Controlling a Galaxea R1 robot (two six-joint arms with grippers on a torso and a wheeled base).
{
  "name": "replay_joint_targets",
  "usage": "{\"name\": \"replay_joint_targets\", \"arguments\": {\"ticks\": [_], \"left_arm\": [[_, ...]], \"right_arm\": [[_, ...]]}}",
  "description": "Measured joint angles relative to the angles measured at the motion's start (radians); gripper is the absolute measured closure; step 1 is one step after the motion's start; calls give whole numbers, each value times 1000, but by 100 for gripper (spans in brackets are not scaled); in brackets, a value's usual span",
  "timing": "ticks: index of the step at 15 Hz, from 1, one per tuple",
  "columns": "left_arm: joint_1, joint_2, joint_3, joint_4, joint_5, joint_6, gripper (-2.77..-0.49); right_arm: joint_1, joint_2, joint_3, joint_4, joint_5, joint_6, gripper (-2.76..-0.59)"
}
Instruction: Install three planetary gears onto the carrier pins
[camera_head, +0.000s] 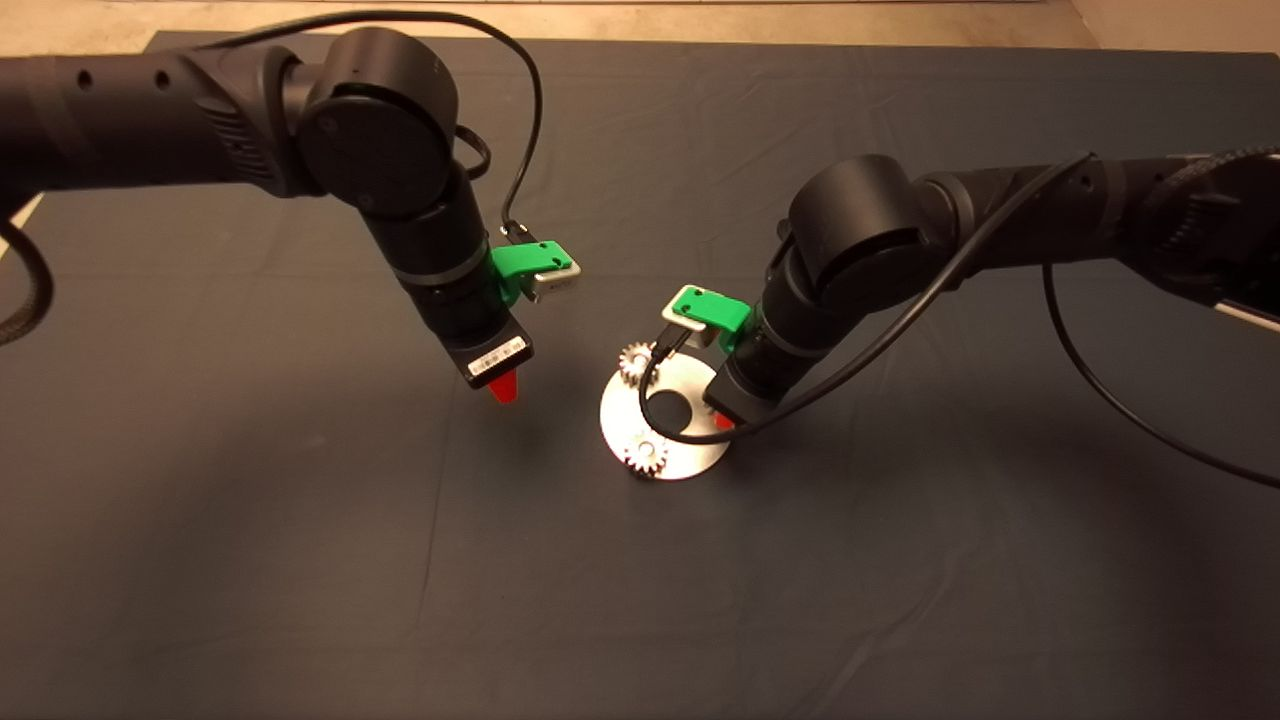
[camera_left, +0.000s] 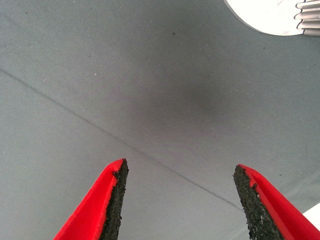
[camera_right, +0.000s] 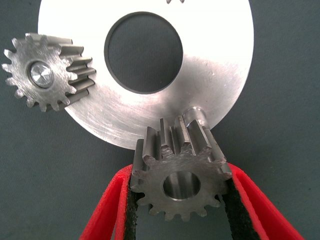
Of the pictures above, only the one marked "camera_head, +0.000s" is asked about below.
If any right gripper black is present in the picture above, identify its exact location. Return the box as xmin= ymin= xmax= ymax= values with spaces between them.
xmin=703 ymin=360 xmax=791 ymax=434

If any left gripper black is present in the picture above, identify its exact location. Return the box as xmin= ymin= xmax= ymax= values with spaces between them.
xmin=415 ymin=275 xmax=536 ymax=405

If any round metal carrier plate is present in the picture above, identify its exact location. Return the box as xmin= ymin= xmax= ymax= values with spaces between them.
xmin=599 ymin=355 xmax=734 ymax=481

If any dark grey table cloth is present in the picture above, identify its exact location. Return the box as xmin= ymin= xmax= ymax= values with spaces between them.
xmin=0 ymin=30 xmax=1280 ymax=720

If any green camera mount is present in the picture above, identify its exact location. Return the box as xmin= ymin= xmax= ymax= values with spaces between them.
xmin=490 ymin=240 xmax=575 ymax=307
xmin=672 ymin=285 xmax=752 ymax=354

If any small silver camera box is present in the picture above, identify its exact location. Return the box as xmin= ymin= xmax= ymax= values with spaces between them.
xmin=530 ymin=262 xmax=582 ymax=304
xmin=660 ymin=288 xmax=717 ymax=350

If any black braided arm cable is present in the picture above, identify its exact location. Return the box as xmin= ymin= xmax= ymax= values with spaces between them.
xmin=0 ymin=215 xmax=54 ymax=348
xmin=1185 ymin=143 xmax=1280 ymax=171

